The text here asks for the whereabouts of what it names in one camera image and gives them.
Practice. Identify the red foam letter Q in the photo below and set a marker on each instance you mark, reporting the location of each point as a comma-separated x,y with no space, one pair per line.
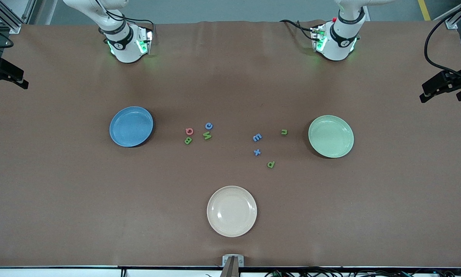
186,131

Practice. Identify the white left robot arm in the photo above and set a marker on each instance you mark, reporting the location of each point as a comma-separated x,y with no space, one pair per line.
336,48

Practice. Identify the white table edge rail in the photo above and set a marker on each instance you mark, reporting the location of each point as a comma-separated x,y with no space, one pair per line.
61,272

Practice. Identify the aluminium frame profile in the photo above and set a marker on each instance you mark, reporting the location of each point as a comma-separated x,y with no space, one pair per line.
15,28
451,24

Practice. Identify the blue foam letter x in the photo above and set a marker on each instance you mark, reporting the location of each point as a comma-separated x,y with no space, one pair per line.
257,152

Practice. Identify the green foam letter p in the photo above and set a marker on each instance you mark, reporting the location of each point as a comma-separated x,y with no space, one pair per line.
273,164

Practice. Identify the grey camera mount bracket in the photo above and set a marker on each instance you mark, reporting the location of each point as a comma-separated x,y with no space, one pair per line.
233,261

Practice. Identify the green foam letter B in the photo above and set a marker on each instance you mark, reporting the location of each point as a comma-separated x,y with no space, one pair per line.
188,141

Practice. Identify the green plate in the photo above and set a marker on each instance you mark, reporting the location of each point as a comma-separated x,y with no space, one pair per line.
331,136

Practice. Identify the blue foam letter C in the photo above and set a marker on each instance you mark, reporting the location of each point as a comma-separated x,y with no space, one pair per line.
206,126

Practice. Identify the blue foam letter m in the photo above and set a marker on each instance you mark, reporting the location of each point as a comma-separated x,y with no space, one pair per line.
257,137

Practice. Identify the beige plate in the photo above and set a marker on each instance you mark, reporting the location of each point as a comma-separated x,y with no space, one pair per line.
232,211

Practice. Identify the brown table cover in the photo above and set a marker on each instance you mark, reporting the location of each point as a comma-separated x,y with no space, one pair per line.
230,84

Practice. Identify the green foam letter N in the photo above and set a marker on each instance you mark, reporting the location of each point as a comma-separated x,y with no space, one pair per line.
207,135

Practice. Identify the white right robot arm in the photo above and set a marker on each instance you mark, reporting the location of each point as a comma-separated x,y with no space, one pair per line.
126,50

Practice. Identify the blue plate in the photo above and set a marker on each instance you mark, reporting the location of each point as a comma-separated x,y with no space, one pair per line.
131,126

